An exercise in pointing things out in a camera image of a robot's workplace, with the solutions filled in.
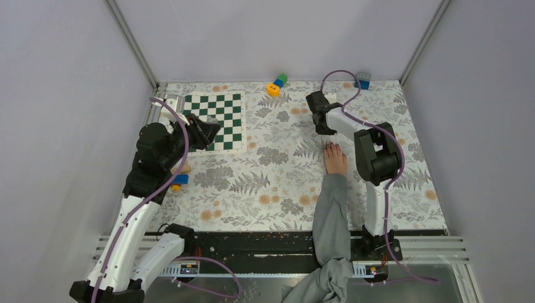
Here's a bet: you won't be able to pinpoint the green white chessboard mat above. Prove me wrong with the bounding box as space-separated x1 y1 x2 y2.
180 92 247 157

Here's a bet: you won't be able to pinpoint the wooden block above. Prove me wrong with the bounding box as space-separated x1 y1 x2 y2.
171 162 191 174

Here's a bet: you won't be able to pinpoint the blue grey toy block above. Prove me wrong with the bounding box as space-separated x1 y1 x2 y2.
354 71 372 90

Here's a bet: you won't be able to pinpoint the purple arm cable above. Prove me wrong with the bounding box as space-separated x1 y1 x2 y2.
90 97 244 303
320 69 440 286

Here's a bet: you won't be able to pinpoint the floral tablecloth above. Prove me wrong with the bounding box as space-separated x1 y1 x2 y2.
149 81 447 231

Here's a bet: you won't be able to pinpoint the yellow blue green toy blocks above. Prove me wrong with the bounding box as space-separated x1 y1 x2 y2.
266 73 288 97

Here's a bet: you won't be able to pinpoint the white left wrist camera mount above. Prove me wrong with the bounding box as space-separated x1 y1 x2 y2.
153 94 187 124

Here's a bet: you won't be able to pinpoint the person's hand with painted nails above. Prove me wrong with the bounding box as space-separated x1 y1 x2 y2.
324 142 348 175

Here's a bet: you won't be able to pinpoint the grey sleeved forearm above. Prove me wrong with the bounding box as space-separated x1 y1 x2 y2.
283 174 354 302

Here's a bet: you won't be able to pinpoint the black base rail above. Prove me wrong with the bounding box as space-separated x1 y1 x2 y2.
152 227 448 277

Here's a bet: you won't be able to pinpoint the blue yellow toy car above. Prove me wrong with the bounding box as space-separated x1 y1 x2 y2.
170 174 189 191

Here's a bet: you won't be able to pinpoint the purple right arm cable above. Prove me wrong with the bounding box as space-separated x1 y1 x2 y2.
320 69 440 286

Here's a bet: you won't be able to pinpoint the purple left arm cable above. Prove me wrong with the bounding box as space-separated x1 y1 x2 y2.
90 97 244 303

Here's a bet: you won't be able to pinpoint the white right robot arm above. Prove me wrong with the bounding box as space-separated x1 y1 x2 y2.
305 91 404 261

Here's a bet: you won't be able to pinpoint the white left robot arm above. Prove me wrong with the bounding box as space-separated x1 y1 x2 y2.
69 114 221 302

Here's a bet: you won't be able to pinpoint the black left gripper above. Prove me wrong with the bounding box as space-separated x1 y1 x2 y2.
162 113 221 169

